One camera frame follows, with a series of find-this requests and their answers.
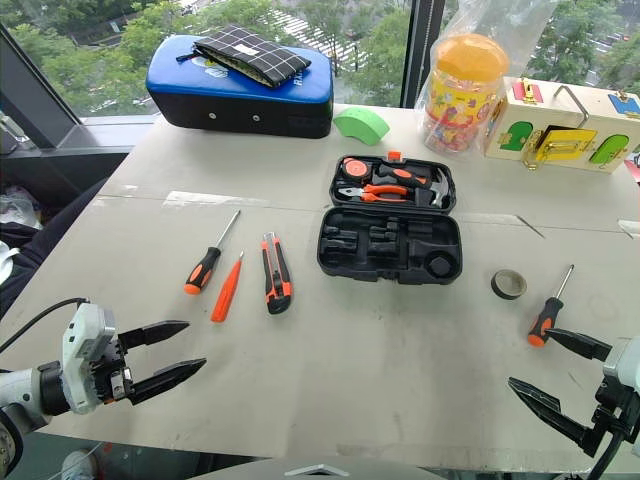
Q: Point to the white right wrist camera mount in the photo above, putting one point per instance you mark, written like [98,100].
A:
[625,360]

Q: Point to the dark blue fabric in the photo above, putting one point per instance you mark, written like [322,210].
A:
[30,250]

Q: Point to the dark slanted window frame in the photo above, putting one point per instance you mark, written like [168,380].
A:
[40,110]

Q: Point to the blue black padded case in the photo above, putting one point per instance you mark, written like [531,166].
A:
[200,100]

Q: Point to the green curved foam block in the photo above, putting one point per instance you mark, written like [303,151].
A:
[360,125]

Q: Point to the red item at table edge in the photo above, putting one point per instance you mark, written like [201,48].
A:
[634,165]

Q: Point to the black plastic tool case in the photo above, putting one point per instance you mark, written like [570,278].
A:
[345,260]

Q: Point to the black orange utility knife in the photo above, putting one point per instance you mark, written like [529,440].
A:
[276,280]

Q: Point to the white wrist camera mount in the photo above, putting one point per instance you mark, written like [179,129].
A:
[85,340]
[625,360]

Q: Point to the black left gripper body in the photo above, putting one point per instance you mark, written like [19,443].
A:
[112,372]

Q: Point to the white shoe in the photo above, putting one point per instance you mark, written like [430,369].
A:
[80,465]

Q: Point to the dark vertical window post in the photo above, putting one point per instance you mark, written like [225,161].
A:
[422,50]

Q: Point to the black electrical tape roll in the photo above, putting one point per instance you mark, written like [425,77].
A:
[500,289]

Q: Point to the clear plastic bag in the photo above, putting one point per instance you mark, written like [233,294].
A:
[520,20]

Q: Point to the orange tester screwdriver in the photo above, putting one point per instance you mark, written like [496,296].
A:
[227,292]

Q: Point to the long shaft black orange screwdriver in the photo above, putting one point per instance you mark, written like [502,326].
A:
[202,270]

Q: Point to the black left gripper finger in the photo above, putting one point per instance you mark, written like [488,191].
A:
[155,332]
[170,375]

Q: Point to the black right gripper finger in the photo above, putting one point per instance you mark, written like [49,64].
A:
[582,344]
[545,407]

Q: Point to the black white checked pouch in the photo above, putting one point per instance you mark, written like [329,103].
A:
[260,57]

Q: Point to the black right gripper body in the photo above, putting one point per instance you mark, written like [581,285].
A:
[612,415]

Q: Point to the wooden lock puzzle box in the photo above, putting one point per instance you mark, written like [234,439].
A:
[550,130]

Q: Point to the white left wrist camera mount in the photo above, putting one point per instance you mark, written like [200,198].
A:
[85,340]

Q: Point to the short shaft black orange screwdriver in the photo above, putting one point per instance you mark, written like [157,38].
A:
[547,317]

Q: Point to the orange black tape measure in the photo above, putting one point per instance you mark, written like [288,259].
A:
[356,169]

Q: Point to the toy jar with orange lid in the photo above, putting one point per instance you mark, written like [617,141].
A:
[465,100]

